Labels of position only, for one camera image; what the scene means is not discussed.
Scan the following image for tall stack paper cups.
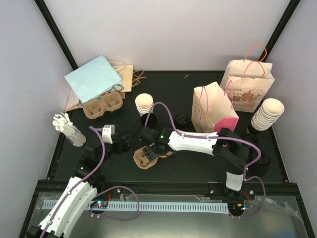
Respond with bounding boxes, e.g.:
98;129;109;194
251;98;285;131

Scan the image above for brown kraft paper bag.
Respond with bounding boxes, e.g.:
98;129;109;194
109;60;146;99

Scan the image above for patterned flat paper bag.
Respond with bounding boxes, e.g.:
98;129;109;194
65;89;84;112

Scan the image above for stacked pulp cup carriers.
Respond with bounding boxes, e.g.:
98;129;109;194
83;92;123;119

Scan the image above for brown pulp cup carrier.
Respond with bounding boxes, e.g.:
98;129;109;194
133;146;173;170

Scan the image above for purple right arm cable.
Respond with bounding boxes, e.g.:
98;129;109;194
144;102;267;220

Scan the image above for black coffee cup lid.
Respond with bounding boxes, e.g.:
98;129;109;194
175;114;190;126

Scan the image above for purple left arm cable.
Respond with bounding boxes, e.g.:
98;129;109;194
39;125;141;238

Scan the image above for small stack paper cups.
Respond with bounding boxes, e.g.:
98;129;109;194
135;93;154;116

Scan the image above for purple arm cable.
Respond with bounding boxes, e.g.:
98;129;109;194
39;125;141;238
144;102;267;220

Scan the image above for light blue paper bag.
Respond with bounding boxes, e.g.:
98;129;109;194
64;55;121;103

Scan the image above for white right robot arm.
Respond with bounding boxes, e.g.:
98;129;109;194
133;127;251;200

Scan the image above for Cream Bear printed paper bag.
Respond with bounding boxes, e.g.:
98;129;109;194
220;44;275;113

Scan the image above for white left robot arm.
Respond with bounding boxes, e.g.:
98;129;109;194
26;133;133;238

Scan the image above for light blue slotted cable duct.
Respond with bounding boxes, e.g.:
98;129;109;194
43;199;229;214

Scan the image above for cream paper bag pink sides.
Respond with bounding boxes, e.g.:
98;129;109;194
191;82;239;133

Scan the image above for black lid stacks right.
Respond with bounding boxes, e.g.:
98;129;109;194
243;130;271;178

